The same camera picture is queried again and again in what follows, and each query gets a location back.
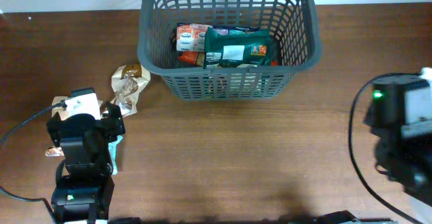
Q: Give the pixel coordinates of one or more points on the crumpled brown wrapper left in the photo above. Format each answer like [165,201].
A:
[54,151]

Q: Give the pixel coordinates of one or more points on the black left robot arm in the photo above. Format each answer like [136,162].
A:
[84,184]

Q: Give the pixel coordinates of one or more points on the grey plastic basket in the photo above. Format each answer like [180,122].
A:
[293,24]

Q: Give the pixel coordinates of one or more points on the crumpled brown wrapper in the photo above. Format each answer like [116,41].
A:
[128,82]
[54,151]

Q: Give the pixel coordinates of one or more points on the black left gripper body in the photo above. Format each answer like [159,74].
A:
[115,124]

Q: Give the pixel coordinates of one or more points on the orange tan cracker package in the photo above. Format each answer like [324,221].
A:
[197,59]

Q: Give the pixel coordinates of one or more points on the light teal wrapped packet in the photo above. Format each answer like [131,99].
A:
[112,146]

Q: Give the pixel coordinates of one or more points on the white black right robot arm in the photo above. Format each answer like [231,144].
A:
[399,115]

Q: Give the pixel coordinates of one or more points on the green white snack bag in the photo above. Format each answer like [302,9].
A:
[237,50]

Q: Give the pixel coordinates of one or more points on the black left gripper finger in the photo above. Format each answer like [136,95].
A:
[115,120]
[53,128]

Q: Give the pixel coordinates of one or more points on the crumpled brown wrapper right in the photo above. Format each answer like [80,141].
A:
[128,82]

